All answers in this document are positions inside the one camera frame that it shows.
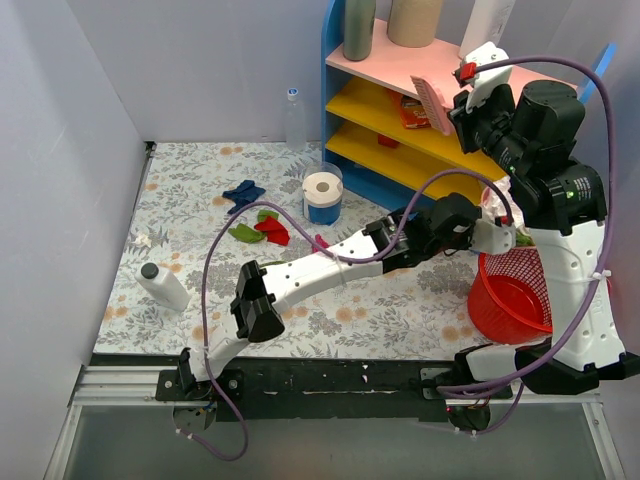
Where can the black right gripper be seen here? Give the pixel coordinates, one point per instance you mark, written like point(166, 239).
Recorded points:
point(462, 122)

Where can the pink hand brush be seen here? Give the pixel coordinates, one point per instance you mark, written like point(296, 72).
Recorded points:
point(432, 102)

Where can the magenta paper scrap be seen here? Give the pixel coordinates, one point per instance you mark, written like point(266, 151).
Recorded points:
point(320, 244)

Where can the red paper scrap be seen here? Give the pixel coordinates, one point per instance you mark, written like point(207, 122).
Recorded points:
point(275, 232)

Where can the pink dustpan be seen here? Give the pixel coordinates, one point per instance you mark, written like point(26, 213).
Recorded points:
point(492, 205)

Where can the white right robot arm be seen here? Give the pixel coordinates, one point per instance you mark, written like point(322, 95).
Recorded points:
point(564, 208)

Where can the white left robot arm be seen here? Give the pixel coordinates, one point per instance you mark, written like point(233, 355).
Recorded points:
point(263, 294)

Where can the orange snack packet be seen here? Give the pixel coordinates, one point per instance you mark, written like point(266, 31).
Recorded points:
point(411, 112)

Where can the red mesh waste basket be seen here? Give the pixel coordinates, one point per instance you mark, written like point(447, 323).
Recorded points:
point(508, 302)

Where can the white detergent bottle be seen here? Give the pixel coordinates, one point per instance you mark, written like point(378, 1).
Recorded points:
point(487, 22)

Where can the blue yellow pink shelf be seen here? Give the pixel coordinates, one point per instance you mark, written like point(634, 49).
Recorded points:
point(357, 108)

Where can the white toilet paper roll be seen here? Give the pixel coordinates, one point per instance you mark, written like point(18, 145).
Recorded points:
point(322, 189)

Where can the beige cylinder container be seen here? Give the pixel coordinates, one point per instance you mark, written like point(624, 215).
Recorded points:
point(413, 23)

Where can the grey green metal bottle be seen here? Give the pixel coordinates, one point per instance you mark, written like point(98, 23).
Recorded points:
point(359, 18)

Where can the clear plastic water bottle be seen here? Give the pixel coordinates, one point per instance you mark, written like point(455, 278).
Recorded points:
point(295, 121)

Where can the small green paper scrap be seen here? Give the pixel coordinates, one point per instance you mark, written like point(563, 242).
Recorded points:
point(265, 214)

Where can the dark blue paper scrap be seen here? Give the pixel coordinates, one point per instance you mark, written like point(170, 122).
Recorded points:
point(245, 193)

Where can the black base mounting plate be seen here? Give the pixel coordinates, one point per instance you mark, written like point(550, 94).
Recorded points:
point(279, 388)

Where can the white bottle black cap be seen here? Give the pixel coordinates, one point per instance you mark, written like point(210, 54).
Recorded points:
point(163, 286)

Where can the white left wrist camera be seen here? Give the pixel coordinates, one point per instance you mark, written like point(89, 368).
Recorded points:
point(490, 238)

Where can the aluminium frame rail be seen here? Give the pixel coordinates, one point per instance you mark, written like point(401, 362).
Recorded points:
point(116, 429)

